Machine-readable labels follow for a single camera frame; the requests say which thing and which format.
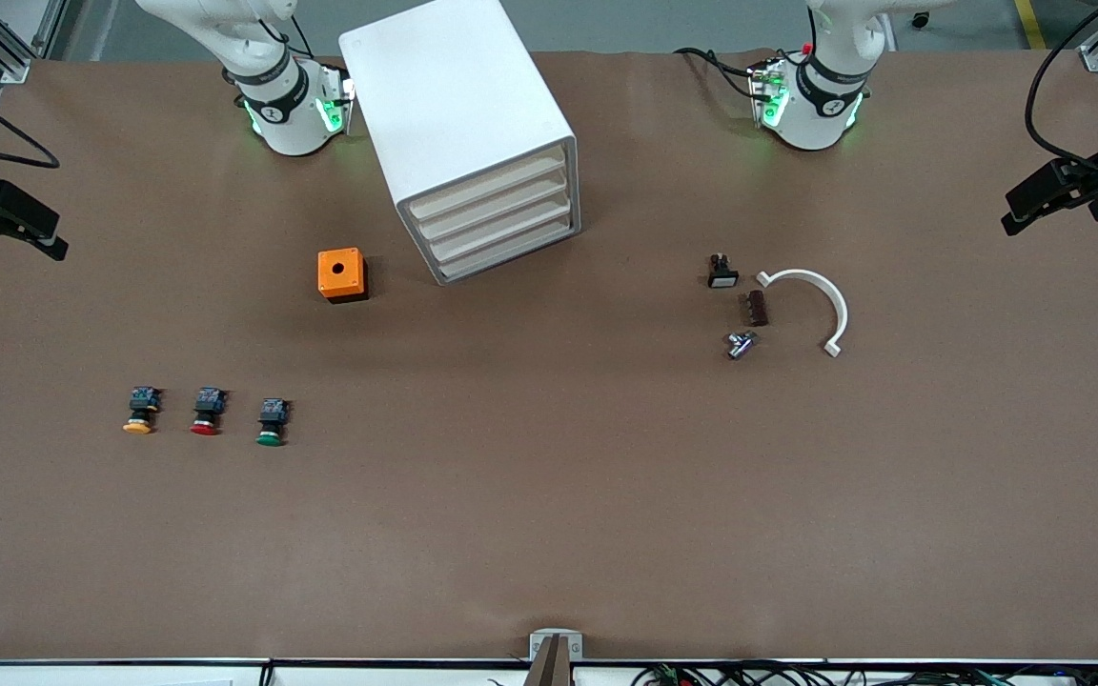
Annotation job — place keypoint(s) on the orange push button box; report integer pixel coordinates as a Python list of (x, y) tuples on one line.
[(328, 278)]

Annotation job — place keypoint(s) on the white curved plastic arc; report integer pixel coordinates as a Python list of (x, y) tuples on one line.
[(840, 310)]

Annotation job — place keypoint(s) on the silver key switch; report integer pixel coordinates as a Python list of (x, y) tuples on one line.
[(740, 347)]

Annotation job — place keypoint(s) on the cream plastic drawer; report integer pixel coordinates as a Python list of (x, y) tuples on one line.
[(487, 188), (506, 255), (497, 211), (501, 233)]

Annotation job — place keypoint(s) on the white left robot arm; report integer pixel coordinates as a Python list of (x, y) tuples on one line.
[(811, 119)]

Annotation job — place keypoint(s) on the white table edge rail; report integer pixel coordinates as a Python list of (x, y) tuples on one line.
[(130, 675)]

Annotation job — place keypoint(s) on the green mushroom push button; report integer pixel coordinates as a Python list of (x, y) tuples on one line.
[(269, 439)]

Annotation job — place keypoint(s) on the white drawer cabinet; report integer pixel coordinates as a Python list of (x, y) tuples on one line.
[(454, 95)]

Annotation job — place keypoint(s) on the brown terminal block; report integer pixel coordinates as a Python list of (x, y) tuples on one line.
[(756, 309)]

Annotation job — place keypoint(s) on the brown bar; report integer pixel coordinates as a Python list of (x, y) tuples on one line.
[(549, 667)]

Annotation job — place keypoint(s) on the yellow mushroom push button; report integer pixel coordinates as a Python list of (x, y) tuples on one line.
[(137, 428)]

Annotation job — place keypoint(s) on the red mushroom push button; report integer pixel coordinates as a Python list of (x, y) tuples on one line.
[(205, 429)]

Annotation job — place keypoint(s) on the grey metal mount bracket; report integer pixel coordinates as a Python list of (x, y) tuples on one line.
[(538, 638)]

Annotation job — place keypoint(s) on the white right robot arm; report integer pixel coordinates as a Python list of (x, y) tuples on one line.
[(287, 114)]

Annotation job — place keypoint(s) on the black switch with white face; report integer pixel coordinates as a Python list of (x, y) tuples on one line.
[(722, 278)]

